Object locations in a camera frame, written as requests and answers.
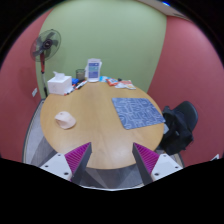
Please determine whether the clear acrylic sign stand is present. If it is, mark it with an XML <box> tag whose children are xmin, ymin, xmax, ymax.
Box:
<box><xmin>85</xmin><ymin>58</ymin><xmax>103</xmax><ymax>83</ymax></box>

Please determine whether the blue patterned mouse pad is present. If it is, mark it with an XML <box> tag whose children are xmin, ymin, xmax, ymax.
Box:
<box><xmin>111</xmin><ymin>97</ymin><xmax>167</xmax><ymax>131</ymax></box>

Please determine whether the red-poled standing fan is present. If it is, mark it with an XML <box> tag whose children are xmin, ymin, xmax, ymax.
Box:
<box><xmin>29</xmin><ymin>28</ymin><xmax>62</xmax><ymax>99</ymax></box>

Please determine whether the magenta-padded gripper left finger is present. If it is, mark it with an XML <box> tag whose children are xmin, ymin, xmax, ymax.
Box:
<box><xmin>39</xmin><ymin>142</ymin><xmax>93</xmax><ymax>186</ymax></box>

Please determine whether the white tissue box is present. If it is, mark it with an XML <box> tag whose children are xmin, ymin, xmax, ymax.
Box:
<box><xmin>46</xmin><ymin>70</ymin><xmax>73</xmax><ymax>96</ymax></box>

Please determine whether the red-capped white marker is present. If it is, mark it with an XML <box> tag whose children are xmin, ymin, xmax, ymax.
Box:
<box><xmin>75</xmin><ymin>79</ymin><xmax>89</xmax><ymax>91</ymax></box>
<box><xmin>63</xmin><ymin>87</ymin><xmax>75</xmax><ymax>97</ymax></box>

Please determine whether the orange snack packet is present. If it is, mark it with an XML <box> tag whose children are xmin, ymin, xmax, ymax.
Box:
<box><xmin>105</xmin><ymin>77</ymin><xmax>119</xmax><ymax>87</ymax></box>

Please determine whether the beige computer mouse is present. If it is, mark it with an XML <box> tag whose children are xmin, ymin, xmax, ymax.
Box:
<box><xmin>54</xmin><ymin>111</ymin><xmax>77</xmax><ymax>130</ymax></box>

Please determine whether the dark mesh pen cup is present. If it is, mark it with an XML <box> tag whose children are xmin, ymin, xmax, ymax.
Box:
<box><xmin>75</xmin><ymin>68</ymin><xmax>86</xmax><ymax>82</ymax></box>

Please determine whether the white snack packet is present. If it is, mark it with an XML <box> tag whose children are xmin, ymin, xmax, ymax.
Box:
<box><xmin>114</xmin><ymin>82</ymin><xmax>127</xmax><ymax>90</ymax></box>

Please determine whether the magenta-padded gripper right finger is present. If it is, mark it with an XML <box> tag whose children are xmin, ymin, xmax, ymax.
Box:
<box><xmin>131</xmin><ymin>142</ymin><xmax>184</xmax><ymax>186</ymax></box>

